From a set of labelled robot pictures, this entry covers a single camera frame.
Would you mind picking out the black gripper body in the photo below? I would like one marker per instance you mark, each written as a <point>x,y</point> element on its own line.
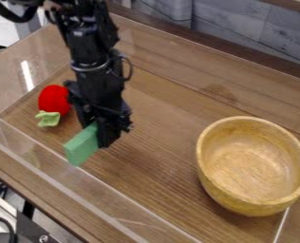
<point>99,88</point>

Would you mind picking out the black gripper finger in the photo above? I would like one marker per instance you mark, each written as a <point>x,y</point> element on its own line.
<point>108,129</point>
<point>84,113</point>

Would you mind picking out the green rectangular block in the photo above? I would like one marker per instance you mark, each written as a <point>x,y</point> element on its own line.
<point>82,145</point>

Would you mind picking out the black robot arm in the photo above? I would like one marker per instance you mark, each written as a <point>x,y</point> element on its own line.
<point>90,36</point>

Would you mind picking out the brown wooden bowl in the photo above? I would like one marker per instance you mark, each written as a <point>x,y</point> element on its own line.
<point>247,165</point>

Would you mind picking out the red plush strawberry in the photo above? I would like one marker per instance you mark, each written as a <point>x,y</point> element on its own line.
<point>52,105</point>

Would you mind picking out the black equipment under table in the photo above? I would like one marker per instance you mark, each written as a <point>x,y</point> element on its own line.
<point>19,229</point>

